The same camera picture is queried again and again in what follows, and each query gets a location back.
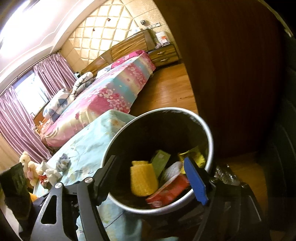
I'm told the white crumpled tissue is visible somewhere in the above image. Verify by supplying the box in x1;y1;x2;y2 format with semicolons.
45;168;62;186

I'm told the green milk carton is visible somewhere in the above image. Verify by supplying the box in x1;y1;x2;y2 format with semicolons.
152;150;171;178

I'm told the yellow wrapper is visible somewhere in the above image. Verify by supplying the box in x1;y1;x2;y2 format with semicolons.
178;146;206;174

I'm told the pink pillow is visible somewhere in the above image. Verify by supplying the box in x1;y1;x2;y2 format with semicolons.
111;50;145;69

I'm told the wooden headboard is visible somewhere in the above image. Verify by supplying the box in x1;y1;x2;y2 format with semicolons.
80;30;156;75

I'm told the wooden nightstand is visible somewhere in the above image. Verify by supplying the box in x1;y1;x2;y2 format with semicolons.
148;44;179;68

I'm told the green white drink pouch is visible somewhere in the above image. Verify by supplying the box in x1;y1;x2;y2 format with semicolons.
160;161;182;185

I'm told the teddy bear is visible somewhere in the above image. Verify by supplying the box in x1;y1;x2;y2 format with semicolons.
19;151;44;187

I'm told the dark wooden door panel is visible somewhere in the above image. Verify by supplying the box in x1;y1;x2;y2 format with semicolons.
156;1;288;158

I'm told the striped folded blanket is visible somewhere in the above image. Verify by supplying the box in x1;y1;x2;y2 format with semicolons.
71;72;94;96

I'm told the folded white blue quilt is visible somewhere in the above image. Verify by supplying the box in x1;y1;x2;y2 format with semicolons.
43;89;74;123

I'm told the white box on nightstand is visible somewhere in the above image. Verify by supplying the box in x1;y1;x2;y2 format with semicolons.
156;31;171;46

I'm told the white pillow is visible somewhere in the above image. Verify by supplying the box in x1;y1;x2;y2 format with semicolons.
96;65;111;78

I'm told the pink floral bed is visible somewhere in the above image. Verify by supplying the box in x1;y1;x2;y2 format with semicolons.
41;52;156;148

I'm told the pink curtain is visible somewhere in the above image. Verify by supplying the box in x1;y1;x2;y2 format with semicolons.
1;53;75;163

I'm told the yellow ribbed sponge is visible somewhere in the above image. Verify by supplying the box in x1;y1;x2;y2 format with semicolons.
130;161;159;197

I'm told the teal floral table cloth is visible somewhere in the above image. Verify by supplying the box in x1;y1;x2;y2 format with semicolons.
32;109;179;241

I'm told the red white 1928 box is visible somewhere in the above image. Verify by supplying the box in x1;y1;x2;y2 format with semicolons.
146;174;190;208

